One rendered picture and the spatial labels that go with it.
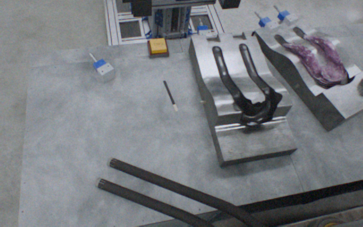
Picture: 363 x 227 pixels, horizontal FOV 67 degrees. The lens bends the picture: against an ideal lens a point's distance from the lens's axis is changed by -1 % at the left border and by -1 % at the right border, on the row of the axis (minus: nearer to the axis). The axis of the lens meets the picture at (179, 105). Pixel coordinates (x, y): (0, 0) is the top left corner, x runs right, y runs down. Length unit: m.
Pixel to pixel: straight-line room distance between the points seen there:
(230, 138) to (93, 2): 1.98
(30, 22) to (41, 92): 1.52
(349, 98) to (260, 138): 0.36
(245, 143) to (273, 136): 0.10
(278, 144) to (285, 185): 0.14
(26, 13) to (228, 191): 2.21
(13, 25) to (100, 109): 1.70
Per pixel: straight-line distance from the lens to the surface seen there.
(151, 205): 0.85
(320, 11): 3.03
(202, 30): 1.19
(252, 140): 0.96
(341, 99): 1.13
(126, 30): 2.07
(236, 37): 1.19
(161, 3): 1.50
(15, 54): 2.41
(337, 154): 1.15
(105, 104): 1.04
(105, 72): 1.05
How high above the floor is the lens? 1.69
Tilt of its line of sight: 60 degrees down
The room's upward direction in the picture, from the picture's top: 10 degrees clockwise
